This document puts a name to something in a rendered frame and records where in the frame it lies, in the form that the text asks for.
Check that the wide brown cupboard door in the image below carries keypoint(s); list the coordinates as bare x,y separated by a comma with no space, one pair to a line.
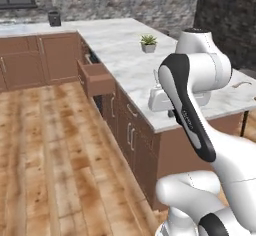
22,70

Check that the wooden utensil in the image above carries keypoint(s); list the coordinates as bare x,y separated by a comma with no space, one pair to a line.
241,84

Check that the open brown drawer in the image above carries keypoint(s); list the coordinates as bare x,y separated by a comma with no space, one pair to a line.
98,80

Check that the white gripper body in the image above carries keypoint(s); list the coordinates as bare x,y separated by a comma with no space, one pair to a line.
159,100

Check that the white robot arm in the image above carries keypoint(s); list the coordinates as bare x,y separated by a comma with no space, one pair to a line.
230,166

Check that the brown island cupboard door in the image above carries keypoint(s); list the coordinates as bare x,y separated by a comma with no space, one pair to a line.
143,160
110,111

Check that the brown drawer front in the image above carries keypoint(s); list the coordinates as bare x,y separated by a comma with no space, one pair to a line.
18,45

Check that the black toaster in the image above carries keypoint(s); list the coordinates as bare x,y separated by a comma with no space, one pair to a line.
54,18

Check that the green plant in white pot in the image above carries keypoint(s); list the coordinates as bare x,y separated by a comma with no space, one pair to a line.
148,43

